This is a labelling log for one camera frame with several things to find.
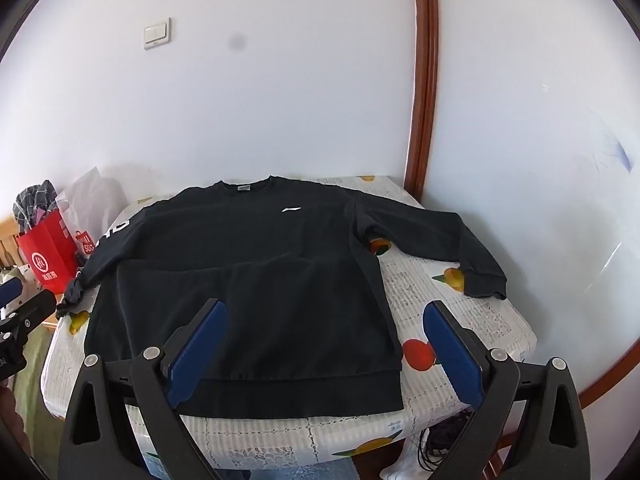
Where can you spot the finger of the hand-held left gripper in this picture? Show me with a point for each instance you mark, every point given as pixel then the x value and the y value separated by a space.
pixel 30 310

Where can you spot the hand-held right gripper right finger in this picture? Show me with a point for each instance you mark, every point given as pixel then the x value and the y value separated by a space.
pixel 452 355

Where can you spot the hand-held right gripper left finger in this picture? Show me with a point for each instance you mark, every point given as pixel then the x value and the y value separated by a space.
pixel 195 355

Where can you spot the black sweatshirt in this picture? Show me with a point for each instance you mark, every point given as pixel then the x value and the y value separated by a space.
pixel 250 285

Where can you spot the green cloth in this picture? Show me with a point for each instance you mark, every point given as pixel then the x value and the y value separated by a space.
pixel 32 365

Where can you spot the red shopping bag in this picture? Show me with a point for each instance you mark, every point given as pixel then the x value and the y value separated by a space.
pixel 47 255

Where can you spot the fruit print tablecloth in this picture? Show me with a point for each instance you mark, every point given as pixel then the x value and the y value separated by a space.
pixel 415 280

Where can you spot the small white red bag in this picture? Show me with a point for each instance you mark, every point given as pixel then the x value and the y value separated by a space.
pixel 85 246

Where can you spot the plaid cloth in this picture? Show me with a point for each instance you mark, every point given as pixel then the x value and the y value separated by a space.
pixel 32 205

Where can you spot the white table leg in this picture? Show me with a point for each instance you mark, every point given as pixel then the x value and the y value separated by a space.
pixel 400 460

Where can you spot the white plastic bag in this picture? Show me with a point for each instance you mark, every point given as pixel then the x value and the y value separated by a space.
pixel 95 200

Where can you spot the brown wooden door frame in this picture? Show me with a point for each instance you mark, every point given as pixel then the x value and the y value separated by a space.
pixel 422 85

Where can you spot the white wall light switch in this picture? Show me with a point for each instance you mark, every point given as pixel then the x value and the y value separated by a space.
pixel 157 33

